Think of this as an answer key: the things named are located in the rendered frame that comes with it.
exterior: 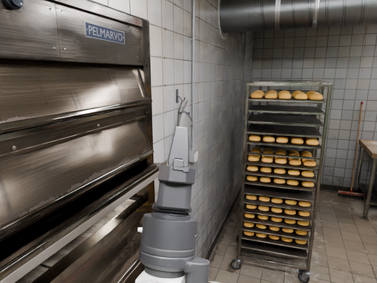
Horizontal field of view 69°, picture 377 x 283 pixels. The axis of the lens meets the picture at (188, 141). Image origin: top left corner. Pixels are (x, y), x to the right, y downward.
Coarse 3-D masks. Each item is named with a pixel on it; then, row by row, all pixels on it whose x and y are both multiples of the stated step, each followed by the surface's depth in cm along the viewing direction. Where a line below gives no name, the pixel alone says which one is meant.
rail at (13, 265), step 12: (156, 168) 125; (144, 180) 115; (120, 192) 100; (108, 204) 93; (84, 216) 83; (72, 228) 78; (48, 240) 71; (24, 252) 66; (36, 252) 68; (12, 264) 62; (0, 276) 59
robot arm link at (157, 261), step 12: (144, 252) 41; (156, 252) 40; (168, 252) 39; (180, 252) 40; (192, 252) 42; (144, 264) 41; (156, 264) 39; (168, 264) 39; (180, 264) 40; (192, 264) 40; (204, 264) 40; (144, 276) 41; (156, 276) 40; (168, 276) 40; (180, 276) 41; (192, 276) 40; (204, 276) 40
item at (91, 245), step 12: (132, 204) 145; (144, 204) 147; (120, 216) 133; (132, 216) 137; (108, 228) 123; (120, 228) 127; (96, 240) 114; (108, 240) 119; (72, 252) 106; (84, 252) 106; (60, 264) 99; (72, 264) 100; (48, 276) 94; (60, 276) 95
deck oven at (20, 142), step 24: (144, 24) 132; (144, 48) 134; (144, 72) 135; (72, 120) 94; (96, 120) 106; (120, 120) 121; (144, 120) 141; (0, 144) 72; (24, 144) 78; (48, 144) 86; (144, 192) 151; (0, 240) 83
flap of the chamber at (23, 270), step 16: (128, 176) 125; (96, 192) 110; (112, 192) 107; (128, 192) 104; (64, 208) 97; (80, 208) 95; (112, 208) 95; (32, 224) 88; (48, 224) 86; (64, 224) 84; (16, 240) 78; (32, 240) 76; (64, 240) 75; (0, 256) 70; (16, 256) 69; (48, 256) 71; (16, 272) 63
